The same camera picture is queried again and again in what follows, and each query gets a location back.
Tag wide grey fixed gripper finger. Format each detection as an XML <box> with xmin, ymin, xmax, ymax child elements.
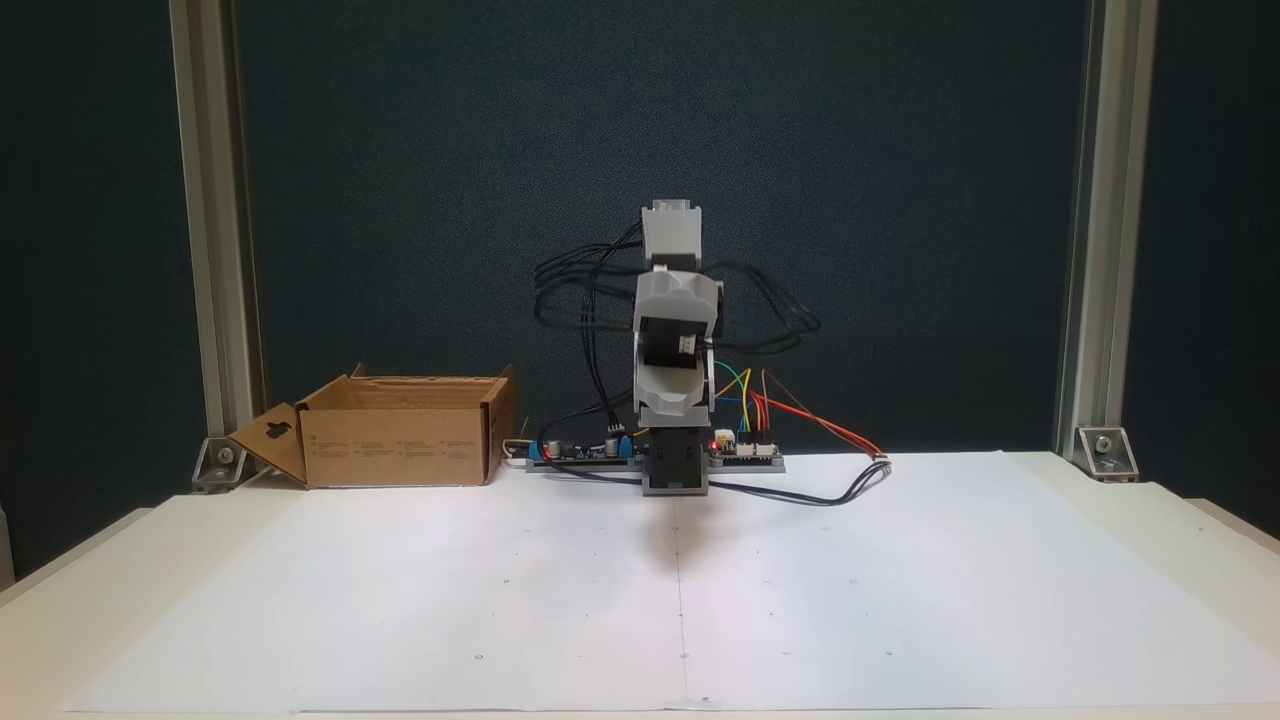
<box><xmin>636</xmin><ymin>354</ymin><xmax>707</xmax><ymax>423</ymax></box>

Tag circuit board with white connectors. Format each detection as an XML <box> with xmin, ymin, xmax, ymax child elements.
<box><xmin>708</xmin><ymin>428</ymin><xmax>787</xmax><ymax>473</ymax></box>

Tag blue circuit board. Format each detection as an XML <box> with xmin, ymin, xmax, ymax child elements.
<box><xmin>527</xmin><ymin>430</ymin><xmax>643</xmax><ymax>471</ymax></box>

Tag brown cardboard box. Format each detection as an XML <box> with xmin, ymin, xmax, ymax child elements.
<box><xmin>228</xmin><ymin>363</ymin><xmax>519</xmax><ymax>491</ymax></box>

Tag coloured jumper wires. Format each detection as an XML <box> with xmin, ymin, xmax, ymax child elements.
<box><xmin>714</xmin><ymin>361</ymin><xmax>757</xmax><ymax>436</ymax></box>

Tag black motor cable loop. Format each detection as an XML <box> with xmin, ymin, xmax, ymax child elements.
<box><xmin>700</xmin><ymin>258</ymin><xmax>822</xmax><ymax>357</ymax></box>
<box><xmin>533</xmin><ymin>224</ymin><xmax>647</xmax><ymax>441</ymax></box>

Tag red and orange wire pair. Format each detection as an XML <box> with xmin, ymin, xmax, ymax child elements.
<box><xmin>750</xmin><ymin>369</ymin><xmax>887</xmax><ymax>461</ymax></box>

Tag black cable with inline connector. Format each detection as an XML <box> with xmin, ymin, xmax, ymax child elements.
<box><xmin>545</xmin><ymin>452</ymin><xmax>893</xmax><ymax>508</ymax></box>

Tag metal corner bracket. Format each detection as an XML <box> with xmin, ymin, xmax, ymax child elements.
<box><xmin>1075</xmin><ymin>426</ymin><xmax>1141</xmax><ymax>483</ymax></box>
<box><xmin>192</xmin><ymin>435</ymin><xmax>249</xmax><ymax>494</ymax></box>

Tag aluminium frame post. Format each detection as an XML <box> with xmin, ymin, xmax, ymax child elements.
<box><xmin>1052</xmin><ymin>0</ymin><xmax>1161</xmax><ymax>461</ymax></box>
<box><xmin>168</xmin><ymin>0</ymin><xmax>269</xmax><ymax>471</ymax></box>

